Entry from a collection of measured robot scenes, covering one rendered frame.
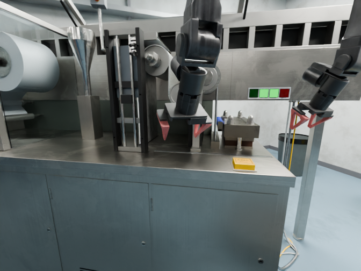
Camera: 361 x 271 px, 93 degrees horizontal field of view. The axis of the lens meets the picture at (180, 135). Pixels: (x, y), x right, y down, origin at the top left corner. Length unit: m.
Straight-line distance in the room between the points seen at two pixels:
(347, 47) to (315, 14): 0.70
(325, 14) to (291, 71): 0.33
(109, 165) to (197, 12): 0.60
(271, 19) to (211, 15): 0.96
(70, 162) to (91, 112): 0.42
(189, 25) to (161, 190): 0.58
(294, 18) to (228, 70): 0.45
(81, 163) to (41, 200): 0.35
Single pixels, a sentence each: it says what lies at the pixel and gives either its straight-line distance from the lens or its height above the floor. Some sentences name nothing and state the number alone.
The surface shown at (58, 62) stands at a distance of 1.48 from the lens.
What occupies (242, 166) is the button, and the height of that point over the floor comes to 0.91.
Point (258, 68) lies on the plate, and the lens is 1.25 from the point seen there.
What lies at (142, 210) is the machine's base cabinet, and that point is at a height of 0.69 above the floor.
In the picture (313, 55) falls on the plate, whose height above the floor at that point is 1.40.
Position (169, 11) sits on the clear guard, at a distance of 1.35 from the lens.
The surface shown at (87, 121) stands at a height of 1.01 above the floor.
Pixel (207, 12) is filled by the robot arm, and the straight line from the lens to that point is 0.39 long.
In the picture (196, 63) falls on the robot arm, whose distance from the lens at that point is 0.39.
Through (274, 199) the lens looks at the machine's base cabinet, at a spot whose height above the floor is 0.80.
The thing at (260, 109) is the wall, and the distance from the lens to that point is 4.17.
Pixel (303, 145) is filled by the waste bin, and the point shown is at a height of 0.50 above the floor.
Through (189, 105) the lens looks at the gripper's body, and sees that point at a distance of 0.42.
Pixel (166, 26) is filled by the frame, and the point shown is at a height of 1.61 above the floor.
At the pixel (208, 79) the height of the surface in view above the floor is 1.24.
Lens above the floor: 1.15
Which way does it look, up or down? 12 degrees down
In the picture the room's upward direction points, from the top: straight up
